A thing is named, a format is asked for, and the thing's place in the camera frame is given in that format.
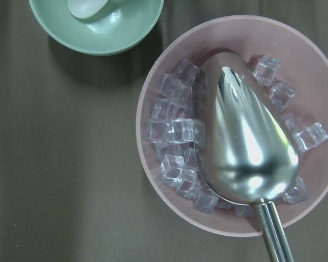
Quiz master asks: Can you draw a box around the steel ice scoop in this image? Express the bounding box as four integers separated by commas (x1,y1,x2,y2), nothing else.
192,52,299,261

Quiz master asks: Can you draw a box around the green bowl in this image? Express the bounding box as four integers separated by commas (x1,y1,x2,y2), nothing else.
29,1,164,56

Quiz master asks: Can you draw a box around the white ceramic spoon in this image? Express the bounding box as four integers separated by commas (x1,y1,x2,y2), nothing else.
67,0,109,19

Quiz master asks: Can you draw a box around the pink bowl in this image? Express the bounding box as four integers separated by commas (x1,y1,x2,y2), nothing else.
136,15,328,237

